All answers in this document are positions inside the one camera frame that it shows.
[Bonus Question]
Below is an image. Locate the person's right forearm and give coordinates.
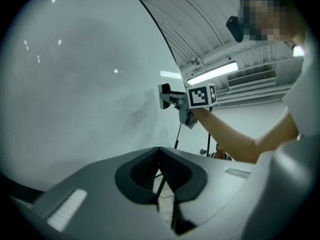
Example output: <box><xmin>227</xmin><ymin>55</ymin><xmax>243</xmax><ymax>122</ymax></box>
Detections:
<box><xmin>192</xmin><ymin>105</ymin><xmax>300</xmax><ymax>165</ymax></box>

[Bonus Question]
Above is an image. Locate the person's head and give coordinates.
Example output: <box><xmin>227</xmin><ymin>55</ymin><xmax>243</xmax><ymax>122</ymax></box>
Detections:
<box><xmin>239</xmin><ymin>0</ymin><xmax>308</xmax><ymax>44</ymax></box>

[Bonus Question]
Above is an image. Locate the person's light printed shirt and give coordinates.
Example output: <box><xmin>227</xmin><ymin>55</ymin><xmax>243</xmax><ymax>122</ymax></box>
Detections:
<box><xmin>246</xmin><ymin>31</ymin><xmax>320</xmax><ymax>240</ymax></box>

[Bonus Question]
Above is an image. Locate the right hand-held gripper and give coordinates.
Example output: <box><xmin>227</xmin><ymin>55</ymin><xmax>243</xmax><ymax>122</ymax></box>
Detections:
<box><xmin>159</xmin><ymin>83</ymin><xmax>218</xmax><ymax>130</ymax></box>

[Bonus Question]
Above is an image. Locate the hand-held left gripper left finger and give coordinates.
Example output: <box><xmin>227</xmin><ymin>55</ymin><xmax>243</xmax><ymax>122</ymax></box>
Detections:
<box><xmin>14</xmin><ymin>146</ymin><xmax>177</xmax><ymax>240</ymax></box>

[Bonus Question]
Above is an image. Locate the white whiteboard on black stand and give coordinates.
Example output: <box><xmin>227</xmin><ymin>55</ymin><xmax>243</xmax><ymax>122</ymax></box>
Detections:
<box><xmin>3</xmin><ymin>0</ymin><xmax>191</xmax><ymax>205</ymax></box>

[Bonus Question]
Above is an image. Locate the black head camera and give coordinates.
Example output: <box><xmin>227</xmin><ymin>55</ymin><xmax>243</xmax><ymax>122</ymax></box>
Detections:
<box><xmin>225</xmin><ymin>15</ymin><xmax>245</xmax><ymax>44</ymax></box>

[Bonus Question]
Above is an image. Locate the long ceiling light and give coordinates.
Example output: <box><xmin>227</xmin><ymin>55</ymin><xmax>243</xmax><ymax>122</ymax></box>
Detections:
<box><xmin>186</xmin><ymin>60</ymin><xmax>239</xmax><ymax>86</ymax></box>

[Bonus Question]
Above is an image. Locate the black whiteboard eraser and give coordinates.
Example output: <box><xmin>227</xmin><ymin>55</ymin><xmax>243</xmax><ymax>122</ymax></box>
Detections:
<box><xmin>158</xmin><ymin>83</ymin><xmax>173</xmax><ymax>94</ymax></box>

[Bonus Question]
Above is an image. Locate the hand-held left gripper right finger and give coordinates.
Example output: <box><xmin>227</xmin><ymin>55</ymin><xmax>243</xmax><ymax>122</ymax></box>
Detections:
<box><xmin>159</xmin><ymin>146</ymin><xmax>262</xmax><ymax>240</ymax></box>

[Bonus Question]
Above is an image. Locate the white air vent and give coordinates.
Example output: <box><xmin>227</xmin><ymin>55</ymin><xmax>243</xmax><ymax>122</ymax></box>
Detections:
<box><xmin>226</xmin><ymin>69</ymin><xmax>278</xmax><ymax>90</ymax></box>

